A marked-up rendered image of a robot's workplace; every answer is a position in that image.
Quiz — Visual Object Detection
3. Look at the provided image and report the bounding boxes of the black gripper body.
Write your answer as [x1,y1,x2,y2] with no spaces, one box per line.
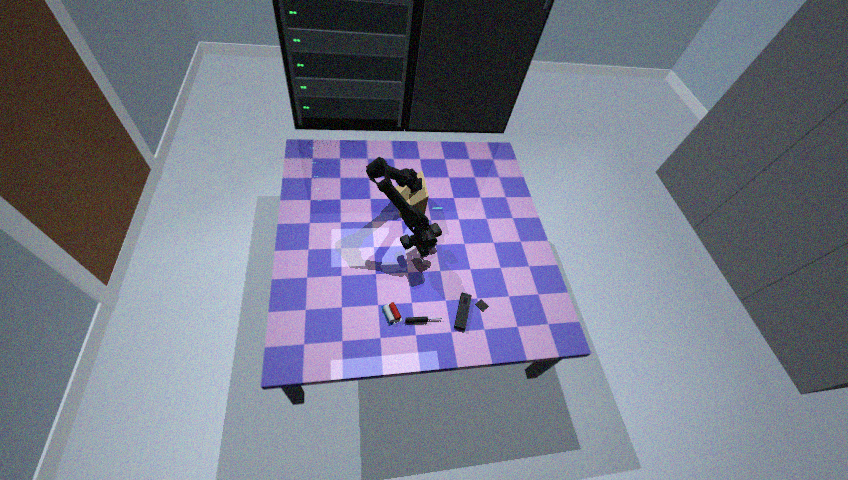
[400,223,442,250]

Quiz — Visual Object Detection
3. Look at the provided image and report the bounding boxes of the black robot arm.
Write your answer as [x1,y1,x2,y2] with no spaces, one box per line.
[366,157,438,252]

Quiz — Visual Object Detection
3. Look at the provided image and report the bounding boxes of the black screwdriver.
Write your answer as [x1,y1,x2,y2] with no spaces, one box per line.
[405,316,442,323]

